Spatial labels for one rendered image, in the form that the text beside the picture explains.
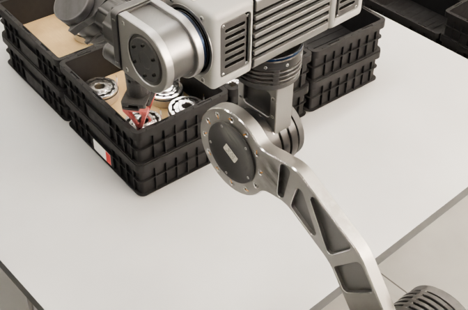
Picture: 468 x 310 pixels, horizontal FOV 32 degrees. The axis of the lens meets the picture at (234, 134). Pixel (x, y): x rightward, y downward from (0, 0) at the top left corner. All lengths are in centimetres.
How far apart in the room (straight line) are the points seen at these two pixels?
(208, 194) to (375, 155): 50
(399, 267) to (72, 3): 185
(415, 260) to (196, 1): 187
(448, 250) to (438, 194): 86
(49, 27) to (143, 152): 71
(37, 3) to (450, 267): 170
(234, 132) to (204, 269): 51
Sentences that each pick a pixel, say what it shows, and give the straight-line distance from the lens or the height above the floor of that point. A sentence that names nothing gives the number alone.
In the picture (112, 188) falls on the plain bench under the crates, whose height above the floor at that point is 70.
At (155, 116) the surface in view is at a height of 88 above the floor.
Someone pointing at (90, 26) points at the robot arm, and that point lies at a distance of 148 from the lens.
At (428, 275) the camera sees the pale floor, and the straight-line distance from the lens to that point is 300.
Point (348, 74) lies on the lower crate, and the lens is 249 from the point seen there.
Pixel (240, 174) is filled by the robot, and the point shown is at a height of 110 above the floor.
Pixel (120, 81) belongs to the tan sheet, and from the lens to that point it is 237.
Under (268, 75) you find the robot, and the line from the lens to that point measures 152.
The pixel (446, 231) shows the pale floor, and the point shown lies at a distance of 316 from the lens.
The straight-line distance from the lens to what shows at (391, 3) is 369.
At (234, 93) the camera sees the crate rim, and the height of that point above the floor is 92.
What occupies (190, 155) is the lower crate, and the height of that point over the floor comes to 77.
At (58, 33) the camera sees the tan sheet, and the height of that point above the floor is 83.
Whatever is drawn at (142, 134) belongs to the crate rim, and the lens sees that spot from 203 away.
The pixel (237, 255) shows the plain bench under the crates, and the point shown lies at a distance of 203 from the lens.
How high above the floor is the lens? 222
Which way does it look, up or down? 40 degrees down
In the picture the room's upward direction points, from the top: 1 degrees clockwise
